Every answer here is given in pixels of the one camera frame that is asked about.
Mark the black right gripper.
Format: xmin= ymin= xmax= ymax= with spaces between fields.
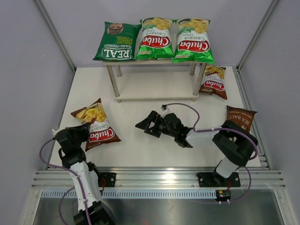
xmin=136 ymin=110 xmax=177 ymax=137

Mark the brown chuba bag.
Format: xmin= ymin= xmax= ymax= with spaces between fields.
xmin=199 ymin=66 xmax=227 ymax=100
xmin=70 ymin=98 xmax=121 ymax=152

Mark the green Chuba chips bag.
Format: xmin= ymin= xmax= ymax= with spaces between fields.
xmin=172 ymin=18 xmax=215 ymax=64
xmin=135 ymin=17 xmax=175 ymax=60

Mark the dark green REAL chips bag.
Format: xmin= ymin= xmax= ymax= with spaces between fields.
xmin=93 ymin=22 xmax=142 ymax=61

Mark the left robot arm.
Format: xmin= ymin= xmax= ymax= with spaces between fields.
xmin=52 ymin=123 xmax=116 ymax=225

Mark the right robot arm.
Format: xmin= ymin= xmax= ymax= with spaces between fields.
xmin=135 ymin=111 xmax=258 ymax=188

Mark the white two-tier shelf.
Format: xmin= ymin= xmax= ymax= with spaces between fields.
xmin=104 ymin=59 xmax=207 ymax=103

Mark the brown Chuba bag by shelf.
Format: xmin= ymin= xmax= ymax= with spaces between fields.
xmin=199 ymin=66 xmax=227 ymax=100

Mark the brown sea salt chips bag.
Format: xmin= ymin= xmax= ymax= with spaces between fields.
xmin=226 ymin=105 xmax=257 ymax=133

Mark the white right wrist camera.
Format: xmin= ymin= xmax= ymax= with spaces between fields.
xmin=161 ymin=105 xmax=170 ymax=114

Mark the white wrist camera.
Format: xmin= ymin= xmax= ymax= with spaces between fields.
xmin=161 ymin=105 xmax=170 ymax=114
xmin=52 ymin=128 xmax=60 ymax=139

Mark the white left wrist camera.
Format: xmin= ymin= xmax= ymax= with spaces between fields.
xmin=52 ymin=128 xmax=60 ymax=139

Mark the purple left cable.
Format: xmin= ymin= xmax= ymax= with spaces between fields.
xmin=38 ymin=138 xmax=104 ymax=225

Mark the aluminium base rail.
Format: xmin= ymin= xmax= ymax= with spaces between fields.
xmin=30 ymin=167 xmax=286 ymax=200

